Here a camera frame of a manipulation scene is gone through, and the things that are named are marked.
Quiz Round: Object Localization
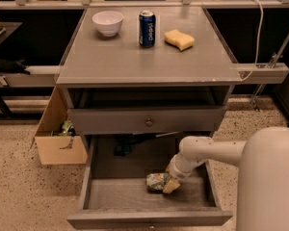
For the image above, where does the white bowl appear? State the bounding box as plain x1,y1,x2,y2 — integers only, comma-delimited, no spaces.
92,11,123,37

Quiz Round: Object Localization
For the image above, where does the open grey lower drawer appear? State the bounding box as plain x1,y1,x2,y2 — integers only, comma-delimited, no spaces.
67,136,232,230

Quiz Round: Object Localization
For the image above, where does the blue pepsi can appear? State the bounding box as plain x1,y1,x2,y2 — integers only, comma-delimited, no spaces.
139,10,156,47

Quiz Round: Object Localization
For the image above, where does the grey drawer cabinet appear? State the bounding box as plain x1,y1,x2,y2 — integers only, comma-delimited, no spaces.
57,7,240,142

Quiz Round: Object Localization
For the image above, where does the closed grey upper drawer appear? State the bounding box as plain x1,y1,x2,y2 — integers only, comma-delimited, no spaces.
68,107,225,135

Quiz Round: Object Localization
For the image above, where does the white cable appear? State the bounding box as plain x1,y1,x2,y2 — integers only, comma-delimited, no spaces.
241,0,265,82

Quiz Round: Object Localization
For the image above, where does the green item in box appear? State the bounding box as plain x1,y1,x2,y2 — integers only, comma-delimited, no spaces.
51,120,75,137

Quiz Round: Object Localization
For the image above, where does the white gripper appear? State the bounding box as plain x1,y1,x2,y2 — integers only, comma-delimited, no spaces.
163,153,198,193

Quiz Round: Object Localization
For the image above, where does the cardboard box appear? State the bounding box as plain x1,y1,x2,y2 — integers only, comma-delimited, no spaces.
34,87,88,165

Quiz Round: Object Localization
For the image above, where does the yellow sponge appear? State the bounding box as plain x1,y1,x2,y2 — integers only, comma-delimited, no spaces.
164,29,195,51

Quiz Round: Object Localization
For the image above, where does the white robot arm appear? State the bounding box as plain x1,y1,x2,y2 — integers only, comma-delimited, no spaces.
163,127,289,231

